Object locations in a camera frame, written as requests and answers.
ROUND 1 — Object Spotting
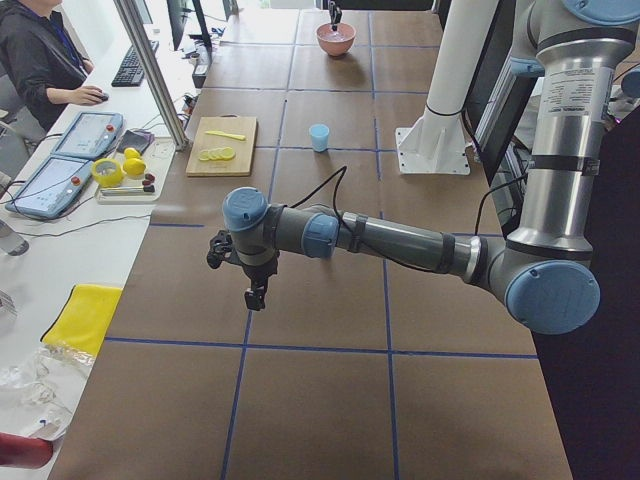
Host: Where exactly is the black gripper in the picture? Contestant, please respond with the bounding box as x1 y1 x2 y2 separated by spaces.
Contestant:
240 252 280 310

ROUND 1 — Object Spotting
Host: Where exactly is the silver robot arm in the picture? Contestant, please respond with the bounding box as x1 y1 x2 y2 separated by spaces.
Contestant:
207 1 639 335

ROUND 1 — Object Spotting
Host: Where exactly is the light blue cup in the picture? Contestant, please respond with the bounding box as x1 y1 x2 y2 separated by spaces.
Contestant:
309 124 330 153

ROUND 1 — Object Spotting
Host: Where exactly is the pink bowl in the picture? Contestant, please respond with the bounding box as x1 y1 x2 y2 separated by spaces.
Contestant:
316 23 356 57

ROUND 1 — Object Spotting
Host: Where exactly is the wooden cutting board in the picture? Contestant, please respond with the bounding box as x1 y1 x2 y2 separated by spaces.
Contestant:
186 116 257 177

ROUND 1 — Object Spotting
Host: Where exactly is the lemon slices row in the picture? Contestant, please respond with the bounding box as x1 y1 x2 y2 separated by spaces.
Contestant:
197 147 236 162

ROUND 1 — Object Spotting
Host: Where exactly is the yellow plastic knife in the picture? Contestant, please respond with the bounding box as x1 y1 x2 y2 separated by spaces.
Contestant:
205 130 247 141

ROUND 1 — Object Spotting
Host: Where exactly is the white tray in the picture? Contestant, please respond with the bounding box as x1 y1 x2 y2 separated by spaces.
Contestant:
95 173 162 205

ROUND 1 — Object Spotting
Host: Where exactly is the yellow cloth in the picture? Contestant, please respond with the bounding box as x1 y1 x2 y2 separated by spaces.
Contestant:
40 284 123 357

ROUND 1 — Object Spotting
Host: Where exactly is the yellow tape roll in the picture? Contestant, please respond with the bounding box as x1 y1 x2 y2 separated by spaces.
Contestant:
91 158 124 188

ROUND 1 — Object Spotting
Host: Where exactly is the whole yellow lemon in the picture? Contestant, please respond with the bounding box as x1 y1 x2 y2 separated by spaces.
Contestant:
124 147 142 159

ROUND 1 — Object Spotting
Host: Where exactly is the dark phone stack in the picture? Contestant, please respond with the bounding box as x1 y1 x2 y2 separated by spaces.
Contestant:
116 130 155 153

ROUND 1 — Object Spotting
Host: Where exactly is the black keyboard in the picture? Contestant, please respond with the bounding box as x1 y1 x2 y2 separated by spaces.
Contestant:
111 46 145 87

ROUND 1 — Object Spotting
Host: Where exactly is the lower teach pendant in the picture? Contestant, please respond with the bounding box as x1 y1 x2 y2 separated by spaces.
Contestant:
5 154 93 219

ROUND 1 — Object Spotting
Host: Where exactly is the teach pendant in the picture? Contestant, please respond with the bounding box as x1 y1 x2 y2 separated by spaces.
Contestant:
5 154 93 219
52 112 124 160

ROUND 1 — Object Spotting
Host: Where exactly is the clear plastic wrap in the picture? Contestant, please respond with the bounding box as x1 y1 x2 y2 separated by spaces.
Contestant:
1 347 95 441

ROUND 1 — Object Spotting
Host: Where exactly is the upper teach pendant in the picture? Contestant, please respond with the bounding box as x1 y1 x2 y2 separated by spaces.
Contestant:
52 112 124 160

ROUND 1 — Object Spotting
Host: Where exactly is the red bottle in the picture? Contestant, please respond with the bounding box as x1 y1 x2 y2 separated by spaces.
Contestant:
0 433 53 469

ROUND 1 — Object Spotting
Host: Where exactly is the seated person in black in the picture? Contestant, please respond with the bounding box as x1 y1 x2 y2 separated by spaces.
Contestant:
1 0 104 131

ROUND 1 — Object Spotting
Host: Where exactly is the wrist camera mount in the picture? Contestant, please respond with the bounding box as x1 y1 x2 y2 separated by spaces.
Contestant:
206 230 241 269

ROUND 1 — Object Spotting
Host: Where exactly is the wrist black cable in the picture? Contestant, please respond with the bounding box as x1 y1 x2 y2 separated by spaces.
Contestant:
289 166 531 274

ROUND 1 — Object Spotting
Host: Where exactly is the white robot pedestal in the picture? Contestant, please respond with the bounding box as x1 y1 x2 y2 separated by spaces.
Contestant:
396 0 499 175

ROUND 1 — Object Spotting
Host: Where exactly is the aluminium frame post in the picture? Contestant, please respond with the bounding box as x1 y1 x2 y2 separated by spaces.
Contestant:
114 0 190 151

